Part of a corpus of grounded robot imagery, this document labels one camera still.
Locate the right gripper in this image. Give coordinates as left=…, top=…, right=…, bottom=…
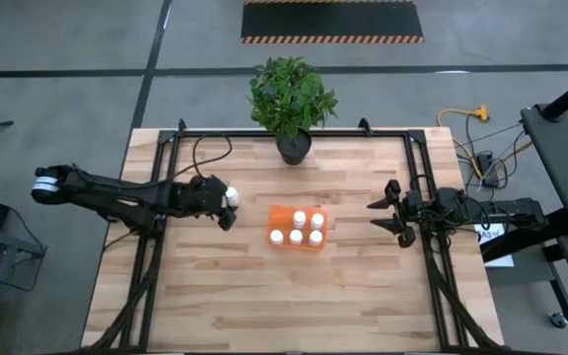
left=367, top=178, right=431, bottom=249

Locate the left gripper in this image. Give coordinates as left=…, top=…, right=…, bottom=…
left=183, top=176, right=239, bottom=232

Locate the orange translucent plastic basket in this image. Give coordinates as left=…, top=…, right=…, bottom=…
left=265, top=204, right=328, bottom=252

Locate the white paper sheet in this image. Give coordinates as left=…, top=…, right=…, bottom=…
left=473, top=222, right=516, bottom=269

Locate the black power strip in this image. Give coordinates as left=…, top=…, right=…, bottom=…
left=475, top=151, right=501, bottom=188

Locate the green plant in black pot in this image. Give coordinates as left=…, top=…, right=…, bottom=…
left=248, top=55, right=339, bottom=167

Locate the black stand leg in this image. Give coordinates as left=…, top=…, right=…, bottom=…
left=480, top=211, right=568, bottom=324

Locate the black hazard-striped floor mat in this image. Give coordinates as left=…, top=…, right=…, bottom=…
left=241, top=0, right=426, bottom=44

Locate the grey metal cart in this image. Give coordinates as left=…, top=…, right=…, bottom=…
left=0, top=221, right=47, bottom=355

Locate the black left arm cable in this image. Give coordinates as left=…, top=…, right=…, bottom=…
left=155, top=134, right=234, bottom=188

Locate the black aluminium table frame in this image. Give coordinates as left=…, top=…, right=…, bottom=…
left=84, top=117, right=505, bottom=355

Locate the yellow extension cord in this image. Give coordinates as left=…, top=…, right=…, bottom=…
left=436, top=105, right=491, bottom=178

